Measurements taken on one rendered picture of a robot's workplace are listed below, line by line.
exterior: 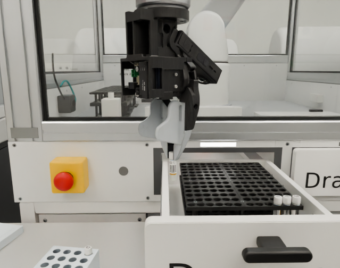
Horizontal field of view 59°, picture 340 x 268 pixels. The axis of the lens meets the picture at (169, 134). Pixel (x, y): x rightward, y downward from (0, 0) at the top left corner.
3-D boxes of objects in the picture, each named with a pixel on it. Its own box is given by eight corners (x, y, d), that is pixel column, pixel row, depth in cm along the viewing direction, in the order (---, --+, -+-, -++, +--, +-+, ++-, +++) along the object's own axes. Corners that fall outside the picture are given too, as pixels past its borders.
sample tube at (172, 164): (172, 182, 47) (172, 153, 46) (167, 179, 48) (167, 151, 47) (178, 180, 47) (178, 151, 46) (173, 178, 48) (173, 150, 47)
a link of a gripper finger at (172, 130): (149, 166, 43) (146, 101, 42) (180, 158, 47) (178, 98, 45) (163, 169, 41) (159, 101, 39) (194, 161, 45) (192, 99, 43)
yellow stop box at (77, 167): (83, 195, 64) (81, 162, 63) (49, 195, 64) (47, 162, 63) (89, 186, 69) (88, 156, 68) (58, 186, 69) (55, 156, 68)
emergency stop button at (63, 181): (72, 192, 62) (71, 174, 61) (52, 192, 62) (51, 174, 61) (76, 186, 65) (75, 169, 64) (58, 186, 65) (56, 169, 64)
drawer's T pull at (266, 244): (313, 263, 32) (314, 252, 32) (243, 264, 32) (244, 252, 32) (298, 244, 36) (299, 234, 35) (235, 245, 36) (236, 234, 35)
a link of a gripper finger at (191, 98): (170, 128, 45) (167, 69, 44) (179, 127, 46) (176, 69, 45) (191, 132, 42) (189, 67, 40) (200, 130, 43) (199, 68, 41)
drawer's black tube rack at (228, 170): (299, 244, 47) (303, 206, 45) (186, 245, 46) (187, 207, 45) (256, 189, 68) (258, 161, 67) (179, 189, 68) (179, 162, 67)
